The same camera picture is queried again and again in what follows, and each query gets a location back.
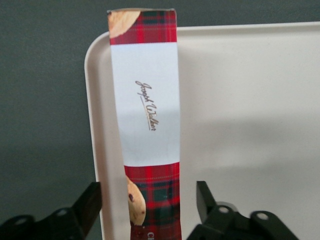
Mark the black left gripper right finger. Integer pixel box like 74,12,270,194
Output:
187,180,301,240

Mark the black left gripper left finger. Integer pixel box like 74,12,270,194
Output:
0,181,102,240

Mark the red tartan cookie box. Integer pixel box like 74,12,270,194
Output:
106,9,182,240

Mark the cream plastic tray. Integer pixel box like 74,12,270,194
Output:
83,20,320,240

